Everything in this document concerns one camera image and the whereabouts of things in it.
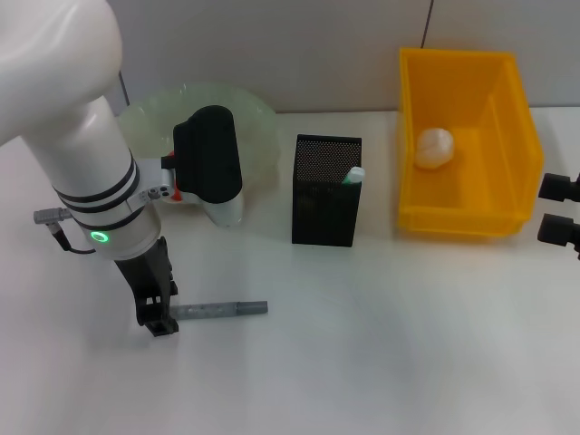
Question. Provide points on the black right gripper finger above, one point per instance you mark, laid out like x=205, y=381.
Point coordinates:
x=555, y=229
x=559, y=186

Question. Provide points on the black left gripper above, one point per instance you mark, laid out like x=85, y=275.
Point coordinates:
x=149, y=281

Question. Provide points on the grey marker pen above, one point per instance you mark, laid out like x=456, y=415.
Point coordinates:
x=217, y=310

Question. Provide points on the white paper ball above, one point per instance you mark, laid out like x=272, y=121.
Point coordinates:
x=435, y=147

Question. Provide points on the red-orange fruit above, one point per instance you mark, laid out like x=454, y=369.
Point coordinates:
x=168, y=161

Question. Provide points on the green utility knife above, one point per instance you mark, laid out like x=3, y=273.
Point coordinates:
x=354, y=174

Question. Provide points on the black mesh pen holder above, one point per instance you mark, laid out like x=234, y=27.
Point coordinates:
x=324, y=213

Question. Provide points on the green glass fruit plate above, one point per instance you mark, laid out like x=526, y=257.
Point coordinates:
x=256, y=118

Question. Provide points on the yellow plastic bin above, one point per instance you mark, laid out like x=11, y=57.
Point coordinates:
x=453, y=90

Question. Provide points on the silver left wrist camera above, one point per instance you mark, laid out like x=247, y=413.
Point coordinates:
x=208, y=149

